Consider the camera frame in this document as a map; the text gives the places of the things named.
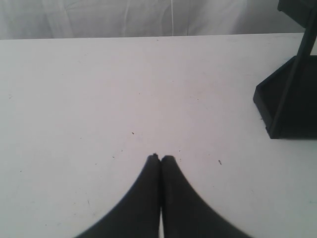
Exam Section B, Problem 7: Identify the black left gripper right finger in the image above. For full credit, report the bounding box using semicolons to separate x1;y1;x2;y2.
161;155;248;238

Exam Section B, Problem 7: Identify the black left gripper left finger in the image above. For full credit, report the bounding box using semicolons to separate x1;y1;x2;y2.
79;154;161;238

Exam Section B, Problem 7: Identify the black two-tier metal rack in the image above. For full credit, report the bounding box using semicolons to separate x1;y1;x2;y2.
253;0;317;139

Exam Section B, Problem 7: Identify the white backdrop curtain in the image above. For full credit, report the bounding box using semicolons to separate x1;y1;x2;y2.
0;0;304;40

